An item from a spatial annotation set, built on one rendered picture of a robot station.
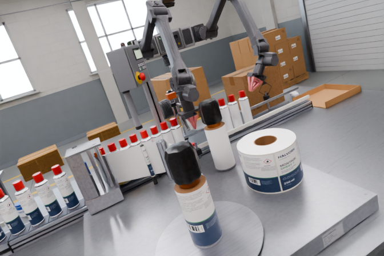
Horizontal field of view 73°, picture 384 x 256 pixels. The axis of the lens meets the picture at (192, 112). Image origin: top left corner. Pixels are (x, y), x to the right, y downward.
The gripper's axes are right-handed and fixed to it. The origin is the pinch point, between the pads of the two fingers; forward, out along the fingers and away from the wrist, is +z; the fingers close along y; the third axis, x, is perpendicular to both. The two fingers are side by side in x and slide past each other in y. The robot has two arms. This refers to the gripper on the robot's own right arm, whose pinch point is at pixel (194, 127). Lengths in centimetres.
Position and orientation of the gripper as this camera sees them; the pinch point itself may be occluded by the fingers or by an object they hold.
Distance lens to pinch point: 127.3
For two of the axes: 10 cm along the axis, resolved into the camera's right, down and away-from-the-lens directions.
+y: 8.7, -3.6, 3.2
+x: -3.9, -1.3, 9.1
